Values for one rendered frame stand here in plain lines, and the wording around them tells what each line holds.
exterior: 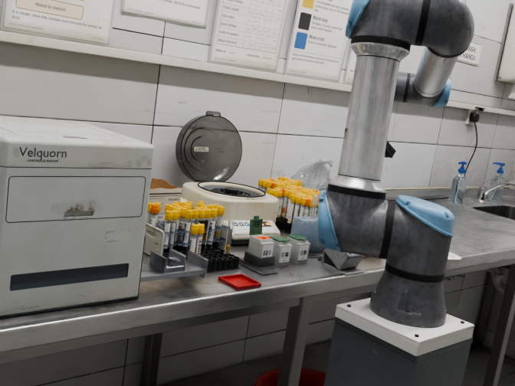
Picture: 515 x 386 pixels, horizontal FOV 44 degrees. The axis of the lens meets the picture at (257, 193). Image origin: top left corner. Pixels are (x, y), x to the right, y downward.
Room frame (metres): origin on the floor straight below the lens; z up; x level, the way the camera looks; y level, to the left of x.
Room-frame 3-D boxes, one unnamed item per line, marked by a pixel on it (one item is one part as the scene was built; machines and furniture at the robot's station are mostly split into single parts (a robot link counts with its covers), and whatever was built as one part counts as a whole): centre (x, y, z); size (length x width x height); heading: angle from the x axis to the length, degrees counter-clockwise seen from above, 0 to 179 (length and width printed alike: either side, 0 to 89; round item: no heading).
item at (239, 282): (1.34, 0.01, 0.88); 0.07 x 0.07 x 0.01; 43
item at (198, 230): (1.42, 0.11, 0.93); 0.17 x 0.09 x 0.11; 134
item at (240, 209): (1.79, 0.07, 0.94); 0.30 x 0.24 x 0.12; 34
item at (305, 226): (1.66, -0.15, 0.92); 0.10 x 0.07 x 0.10; 128
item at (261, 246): (1.47, -0.03, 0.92); 0.05 x 0.04 x 0.06; 44
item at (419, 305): (1.23, -0.33, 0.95); 0.15 x 0.15 x 0.10
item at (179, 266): (1.23, 0.18, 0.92); 0.21 x 0.07 x 0.05; 133
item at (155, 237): (1.51, 0.16, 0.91); 0.20 x 0.10 x 0.07; 133
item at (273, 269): (1.47, -0.03, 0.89); 0.09 x 0.05 x 0.04; 44
